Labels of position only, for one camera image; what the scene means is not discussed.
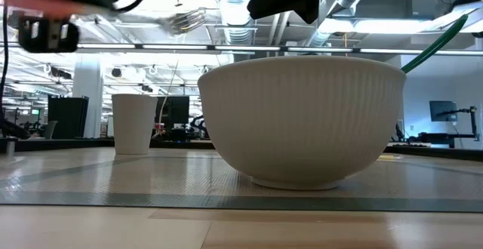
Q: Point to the white ribbed bowl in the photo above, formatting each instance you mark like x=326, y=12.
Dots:
x=302, y=120

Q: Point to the green plastic utensil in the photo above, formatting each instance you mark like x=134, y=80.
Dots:
x=434, y=47

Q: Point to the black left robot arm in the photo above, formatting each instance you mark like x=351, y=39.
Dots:
x=13, y=129

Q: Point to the black background robot arm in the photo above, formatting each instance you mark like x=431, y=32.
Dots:
x=197, y=124

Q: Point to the long ceiling light strip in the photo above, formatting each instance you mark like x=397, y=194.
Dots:
x=188, y=47

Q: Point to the white round pillar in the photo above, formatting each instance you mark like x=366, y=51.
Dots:
x=87, y=98

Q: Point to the black folding partition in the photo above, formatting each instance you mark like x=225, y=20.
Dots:
x=68, y=117

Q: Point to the grey office chair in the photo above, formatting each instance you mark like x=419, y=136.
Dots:
x=50, y=130

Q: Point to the white ribbed paper cup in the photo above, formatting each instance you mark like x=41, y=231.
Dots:
x=134, y=124

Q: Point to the black screen panel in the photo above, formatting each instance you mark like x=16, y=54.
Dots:
x=175, y=111

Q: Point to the grey textured placemat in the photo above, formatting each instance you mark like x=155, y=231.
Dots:
x=151, y=181

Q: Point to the ribbed silver ceiling duct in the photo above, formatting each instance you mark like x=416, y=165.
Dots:
x=235, y=22

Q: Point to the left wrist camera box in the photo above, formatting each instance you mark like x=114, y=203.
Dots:
x=47, y=35

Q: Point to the black aluminium table frame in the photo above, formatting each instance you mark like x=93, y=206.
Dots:
x=56, y=144

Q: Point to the grey table post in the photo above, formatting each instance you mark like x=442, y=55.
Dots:
x=10, y=148

